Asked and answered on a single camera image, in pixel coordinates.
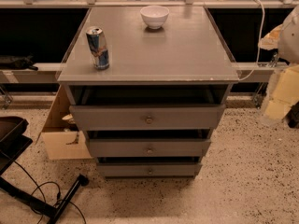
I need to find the grey bottom drawer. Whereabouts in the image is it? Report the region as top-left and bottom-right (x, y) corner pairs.
(97, 163), (202, 177)

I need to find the grey drawer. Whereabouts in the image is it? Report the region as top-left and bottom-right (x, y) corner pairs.
(70, 105), (225, 131)
(97, 163), (202, 177)
(87, 139), (210, 158)

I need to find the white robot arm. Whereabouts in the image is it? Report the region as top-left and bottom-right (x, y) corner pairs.
(258, 6), (299, 126)

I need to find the grey drawer cabinet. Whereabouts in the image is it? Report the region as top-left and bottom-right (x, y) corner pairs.
(58, 7), (238, 177)

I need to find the grey top drawer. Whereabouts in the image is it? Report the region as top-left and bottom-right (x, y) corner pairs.
(70, 105), (225, 131)

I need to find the grey middle drawer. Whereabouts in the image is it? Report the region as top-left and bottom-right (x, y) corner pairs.
(87, 139), (210, 158)

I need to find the blue silver drink can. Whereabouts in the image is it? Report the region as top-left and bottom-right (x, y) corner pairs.
(86, 26), (109, 70)

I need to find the white bowl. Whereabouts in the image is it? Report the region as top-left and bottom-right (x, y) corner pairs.
(140, 6), (169, 29)

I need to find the cardboard box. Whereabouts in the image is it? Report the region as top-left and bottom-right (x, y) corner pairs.
(41, 86), (91, 160)

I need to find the black stand with tray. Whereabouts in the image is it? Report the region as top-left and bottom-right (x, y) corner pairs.
(0, 116), (90, 224)

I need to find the black floor cable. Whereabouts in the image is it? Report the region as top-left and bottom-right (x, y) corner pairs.
(0, 151), (87, 224)

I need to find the white hanging cable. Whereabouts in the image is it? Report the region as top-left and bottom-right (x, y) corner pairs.
(238, 0), (266, 82)

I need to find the black cloth on rail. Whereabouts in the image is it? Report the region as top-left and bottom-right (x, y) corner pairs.
(0, 56), (38, 71)

